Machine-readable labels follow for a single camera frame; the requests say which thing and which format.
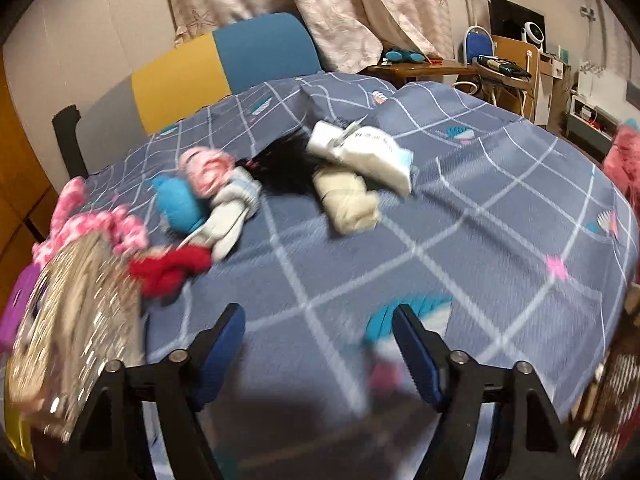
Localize pink spotted plush toy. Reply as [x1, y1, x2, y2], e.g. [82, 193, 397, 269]
[32, 177, 148, 266]

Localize black fluffy item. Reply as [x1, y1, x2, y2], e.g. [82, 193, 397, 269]
[245, 127, 326, 196]

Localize black monitor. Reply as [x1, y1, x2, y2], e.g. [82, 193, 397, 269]
[489, 0, 546, 51]

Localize wooden wardrobe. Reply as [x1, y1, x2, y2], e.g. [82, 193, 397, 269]
[0, 55, 61, 281]

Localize beige patterned curtain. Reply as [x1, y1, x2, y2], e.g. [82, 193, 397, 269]
[160, 0, 456, 73]

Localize red cloth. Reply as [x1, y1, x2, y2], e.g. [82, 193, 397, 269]
[129, 247, 213, 298]

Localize white grey socks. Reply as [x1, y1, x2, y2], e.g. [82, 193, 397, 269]
[177, 167, 263, 261]

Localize wooden bedside table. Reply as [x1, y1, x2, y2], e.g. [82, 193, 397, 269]
[360, 59, 471, 88]

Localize grey-blue checked bedspread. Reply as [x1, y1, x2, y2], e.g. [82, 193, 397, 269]
[50, 72, 636, 480]

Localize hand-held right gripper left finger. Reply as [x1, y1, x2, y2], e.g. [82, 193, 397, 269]
[65, 302, 247, 480]

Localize gold tissue box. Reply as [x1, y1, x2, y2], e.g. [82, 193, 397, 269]
[10, 237, 146, 441]

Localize white round fan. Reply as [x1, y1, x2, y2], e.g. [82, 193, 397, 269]
[520, 21, 547, 51]

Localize pink comforter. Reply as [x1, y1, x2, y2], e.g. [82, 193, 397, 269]
[602, 120, 640, 201]

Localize pink patterned sock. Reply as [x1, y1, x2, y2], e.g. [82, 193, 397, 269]
[179, 147, 236, 196]

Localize green power tool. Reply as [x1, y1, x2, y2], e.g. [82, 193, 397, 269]
[477, 54, 532, 80]

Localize white packet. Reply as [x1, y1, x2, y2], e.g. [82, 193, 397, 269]
[332, 127, 416, 196]

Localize grey low cabinet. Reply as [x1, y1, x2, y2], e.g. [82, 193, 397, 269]
[565, 92, 621, 161]

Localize blue sock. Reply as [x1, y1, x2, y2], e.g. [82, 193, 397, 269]
[152, 175, 207, 233]

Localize black padded post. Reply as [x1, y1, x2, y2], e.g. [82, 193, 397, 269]
[52, 105, 88, 178]

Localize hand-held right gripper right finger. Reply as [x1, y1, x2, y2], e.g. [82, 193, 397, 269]
[392, 304, 576, 480]

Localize purple box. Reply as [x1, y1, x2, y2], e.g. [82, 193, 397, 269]
[0, 265, 41, 351]

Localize white towel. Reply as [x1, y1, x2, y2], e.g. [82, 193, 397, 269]
[306, 120, 351, 161]

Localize wooden rattan chair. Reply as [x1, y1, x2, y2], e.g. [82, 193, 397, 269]
[570, 320, 640, 480]

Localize cream rolled towel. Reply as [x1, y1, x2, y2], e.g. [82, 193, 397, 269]
[312, 165, 381, 235]

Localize blue chair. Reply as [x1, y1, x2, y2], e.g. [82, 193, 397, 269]
[465, 27, 496, 66]

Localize grey yellow blue headboard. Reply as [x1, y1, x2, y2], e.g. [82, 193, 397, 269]
[75, 12, 323, 176]

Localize blue goggles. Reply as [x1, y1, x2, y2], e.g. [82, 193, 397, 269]
[384, 47, 428, 66]

